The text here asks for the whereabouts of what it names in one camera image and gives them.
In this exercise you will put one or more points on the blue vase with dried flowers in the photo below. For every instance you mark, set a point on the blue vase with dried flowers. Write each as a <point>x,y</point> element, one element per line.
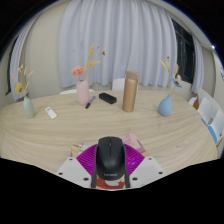
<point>165,106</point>

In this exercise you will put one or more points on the tan insulated bottle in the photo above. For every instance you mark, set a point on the tan insulated bottle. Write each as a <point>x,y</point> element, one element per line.
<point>130,93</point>

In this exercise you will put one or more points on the black computer mouse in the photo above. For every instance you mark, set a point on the black computer mouse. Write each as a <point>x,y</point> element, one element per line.
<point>110,158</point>

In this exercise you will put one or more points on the blue marker pen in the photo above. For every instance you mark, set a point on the blue marker pen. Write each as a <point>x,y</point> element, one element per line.
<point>90,102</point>

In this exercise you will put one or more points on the green vase with dried flowers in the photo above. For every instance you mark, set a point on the green vase with dried flowers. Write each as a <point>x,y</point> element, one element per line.
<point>28,108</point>

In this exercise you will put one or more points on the row of white blue chairs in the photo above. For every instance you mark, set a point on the row of white blue chairs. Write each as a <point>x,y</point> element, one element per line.
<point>206,110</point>

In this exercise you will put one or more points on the small black box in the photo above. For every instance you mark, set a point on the small black box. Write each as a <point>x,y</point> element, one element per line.
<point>107,98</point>

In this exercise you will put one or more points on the pink vase with dried flowers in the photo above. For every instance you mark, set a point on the pink vase with dried flowers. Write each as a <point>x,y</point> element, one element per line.
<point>82,93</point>

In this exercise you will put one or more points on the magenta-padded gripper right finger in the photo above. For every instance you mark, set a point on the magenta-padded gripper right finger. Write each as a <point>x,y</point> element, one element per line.
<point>145,170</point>

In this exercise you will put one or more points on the dark framed window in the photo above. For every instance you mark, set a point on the dark framed window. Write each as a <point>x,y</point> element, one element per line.
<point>185,56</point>

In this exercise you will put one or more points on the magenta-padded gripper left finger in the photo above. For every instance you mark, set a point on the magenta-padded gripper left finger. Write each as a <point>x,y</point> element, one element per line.
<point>75,170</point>

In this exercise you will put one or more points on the white remote control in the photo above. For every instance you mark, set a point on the white remote control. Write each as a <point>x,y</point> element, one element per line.
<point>51,112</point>

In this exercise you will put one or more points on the wide white curtain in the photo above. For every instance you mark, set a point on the wide white curtain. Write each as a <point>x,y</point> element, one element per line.
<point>123,36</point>

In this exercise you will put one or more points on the narrow white curtain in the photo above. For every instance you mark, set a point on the narrow white curtain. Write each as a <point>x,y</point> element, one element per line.
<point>21,56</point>
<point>198,66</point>

